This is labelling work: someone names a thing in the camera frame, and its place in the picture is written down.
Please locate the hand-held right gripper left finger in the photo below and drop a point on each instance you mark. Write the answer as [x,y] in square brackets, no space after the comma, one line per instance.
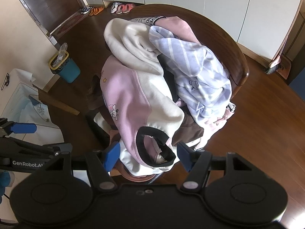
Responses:
[112,156]

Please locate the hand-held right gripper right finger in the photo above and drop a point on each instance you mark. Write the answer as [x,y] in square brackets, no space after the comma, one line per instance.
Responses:
[184,157]

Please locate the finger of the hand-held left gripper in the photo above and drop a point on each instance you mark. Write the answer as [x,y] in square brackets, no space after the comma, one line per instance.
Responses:
[35,149]
[23,128]

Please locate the pink and cream sweatshirt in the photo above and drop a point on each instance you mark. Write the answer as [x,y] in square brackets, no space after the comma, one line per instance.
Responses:
[126,100]

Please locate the person's left hand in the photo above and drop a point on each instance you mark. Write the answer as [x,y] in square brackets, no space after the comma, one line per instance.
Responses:
[4,180]

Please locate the brown garment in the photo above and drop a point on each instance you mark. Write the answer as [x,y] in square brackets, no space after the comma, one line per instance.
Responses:
[190,131]

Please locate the wooden bar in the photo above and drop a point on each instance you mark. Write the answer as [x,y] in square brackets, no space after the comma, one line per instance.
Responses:
[57,102]

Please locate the keys on table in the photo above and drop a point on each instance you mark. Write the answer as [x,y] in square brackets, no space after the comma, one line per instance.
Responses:
[5,82]

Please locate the white tablecloth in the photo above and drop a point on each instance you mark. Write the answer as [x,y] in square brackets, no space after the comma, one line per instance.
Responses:
[22,75]

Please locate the teal trash bin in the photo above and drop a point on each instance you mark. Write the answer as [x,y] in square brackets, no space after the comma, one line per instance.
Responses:
[68,70]

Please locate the blue white striped garment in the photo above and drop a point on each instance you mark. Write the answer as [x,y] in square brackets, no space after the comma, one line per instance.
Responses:
[200,76]

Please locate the clear plastic bin bag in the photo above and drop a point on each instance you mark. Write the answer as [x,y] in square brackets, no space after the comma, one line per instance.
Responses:
[60,53]

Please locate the patterned doormat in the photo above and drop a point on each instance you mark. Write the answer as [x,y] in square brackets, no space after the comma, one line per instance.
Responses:
[70,22]

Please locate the cream fleece garment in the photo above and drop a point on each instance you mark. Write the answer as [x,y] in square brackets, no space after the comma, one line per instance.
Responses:
[124,38]

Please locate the wooden chair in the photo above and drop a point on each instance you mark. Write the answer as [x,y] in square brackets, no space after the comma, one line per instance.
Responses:
[224,45]

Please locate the brown wooden door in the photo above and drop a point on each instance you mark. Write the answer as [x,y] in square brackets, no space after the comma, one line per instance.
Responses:
[50,2]

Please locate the pink broom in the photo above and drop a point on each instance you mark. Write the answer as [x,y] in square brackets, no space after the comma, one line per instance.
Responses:
[274,63]

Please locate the grey sneaker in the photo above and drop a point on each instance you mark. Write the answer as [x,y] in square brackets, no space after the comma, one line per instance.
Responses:
[84,10]
[89,8]

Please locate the orange slipper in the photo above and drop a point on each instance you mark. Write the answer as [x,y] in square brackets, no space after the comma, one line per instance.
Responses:
[93,12]
[99,9]

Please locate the white garment with black band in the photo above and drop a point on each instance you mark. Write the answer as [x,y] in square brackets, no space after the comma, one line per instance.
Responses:
[143,20]

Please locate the pink slipper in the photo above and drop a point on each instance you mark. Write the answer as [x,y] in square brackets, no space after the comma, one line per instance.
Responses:
[121,9]
[129,7]

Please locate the grey white slipper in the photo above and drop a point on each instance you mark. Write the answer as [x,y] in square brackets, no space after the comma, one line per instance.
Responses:
[115,7]

